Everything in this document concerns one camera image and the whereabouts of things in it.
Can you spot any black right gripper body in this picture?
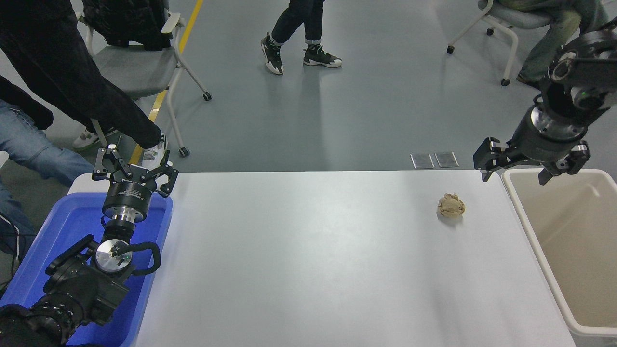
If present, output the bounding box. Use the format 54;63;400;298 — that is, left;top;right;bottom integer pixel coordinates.
510;122;582;167

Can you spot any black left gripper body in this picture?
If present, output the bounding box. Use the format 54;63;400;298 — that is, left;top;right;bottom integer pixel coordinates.
102;174;156;215

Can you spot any crumpled tan paper ball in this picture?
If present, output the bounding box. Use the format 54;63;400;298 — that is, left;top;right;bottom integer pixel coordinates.
438;193;466;220

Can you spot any blue plastic tray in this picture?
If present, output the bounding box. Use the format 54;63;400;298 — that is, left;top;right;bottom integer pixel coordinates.
0;193;174;347

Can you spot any large pale bin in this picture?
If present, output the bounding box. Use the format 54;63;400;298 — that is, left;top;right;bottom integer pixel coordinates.
501;169;617;347

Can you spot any person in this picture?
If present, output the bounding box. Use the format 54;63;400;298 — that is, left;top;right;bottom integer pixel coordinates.
260;0;343;76
0;76;94;258
0;0;168;164
499;0;610;90

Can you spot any white grey wheeled chair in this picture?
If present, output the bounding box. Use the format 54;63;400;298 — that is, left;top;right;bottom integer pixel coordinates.
447;0;554;87
77;12;213;158

